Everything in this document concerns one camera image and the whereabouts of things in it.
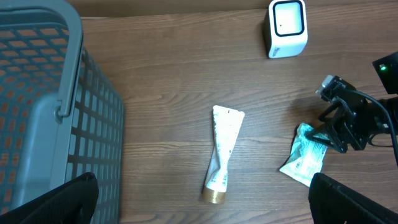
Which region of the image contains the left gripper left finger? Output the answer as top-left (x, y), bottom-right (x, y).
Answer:
top-left (1, 172), bottom-right (99, 224)

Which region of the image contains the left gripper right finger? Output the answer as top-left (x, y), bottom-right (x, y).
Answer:
top-left (308, 173), bottom-right (397, 224)

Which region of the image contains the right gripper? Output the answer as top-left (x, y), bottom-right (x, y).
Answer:
top-left (306, 90), bottom-right (389, 154)

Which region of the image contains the teal snack packet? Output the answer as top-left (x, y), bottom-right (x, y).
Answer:
top-left (279, 123), bottom-right (328, 187)

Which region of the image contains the white tube with gold cap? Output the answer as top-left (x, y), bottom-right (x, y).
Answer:
top-left (202, 105), bottom-right (245, 204)

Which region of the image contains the white barcode scanner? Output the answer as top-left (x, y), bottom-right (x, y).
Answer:
top-left (263, 0), bottom-right (308, 58)

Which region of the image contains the grey plastic mesh basket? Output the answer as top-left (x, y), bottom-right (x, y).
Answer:
top-left (1, 1), bottom-right (125, 223)

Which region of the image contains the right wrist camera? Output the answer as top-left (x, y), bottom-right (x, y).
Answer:
top-left (315, 75), bottom-right (356, 103)

